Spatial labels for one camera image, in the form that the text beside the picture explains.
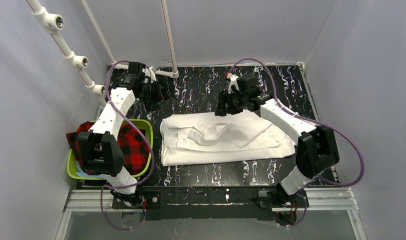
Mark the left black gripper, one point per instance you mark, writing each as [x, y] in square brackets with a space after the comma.
[159, 91]

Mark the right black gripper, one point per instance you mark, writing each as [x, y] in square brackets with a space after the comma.
[229, 101]

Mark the white cloth sheet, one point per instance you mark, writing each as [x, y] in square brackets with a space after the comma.
[204, 138]

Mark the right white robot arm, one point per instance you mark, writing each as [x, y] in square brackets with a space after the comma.
[316, 147]

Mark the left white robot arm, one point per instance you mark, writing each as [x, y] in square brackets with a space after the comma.
[99, 149]

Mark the red black plaid cloth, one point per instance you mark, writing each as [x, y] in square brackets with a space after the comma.
[133, 149]

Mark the blue cloth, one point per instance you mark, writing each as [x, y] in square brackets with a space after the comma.
[81, 173]

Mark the green plastic basket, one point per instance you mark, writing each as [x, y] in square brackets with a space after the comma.
[72, 165]

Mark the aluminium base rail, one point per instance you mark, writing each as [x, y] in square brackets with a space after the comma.
[319, 199]

